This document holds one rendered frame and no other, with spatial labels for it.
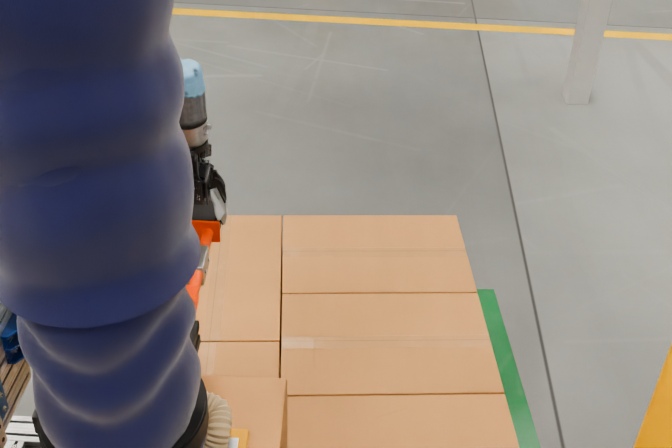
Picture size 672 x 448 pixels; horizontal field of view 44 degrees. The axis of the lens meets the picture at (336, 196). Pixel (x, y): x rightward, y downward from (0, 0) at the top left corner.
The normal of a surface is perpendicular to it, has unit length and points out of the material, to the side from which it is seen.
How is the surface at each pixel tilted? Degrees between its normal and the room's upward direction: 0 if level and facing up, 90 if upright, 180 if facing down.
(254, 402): 0
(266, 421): 0
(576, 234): 0
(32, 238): 87
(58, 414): 73
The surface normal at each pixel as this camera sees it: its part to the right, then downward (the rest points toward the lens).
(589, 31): 0.04, 0.57
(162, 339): 0.59, 0.17
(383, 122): 0.04, -0.82
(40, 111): 0.14, 0.30
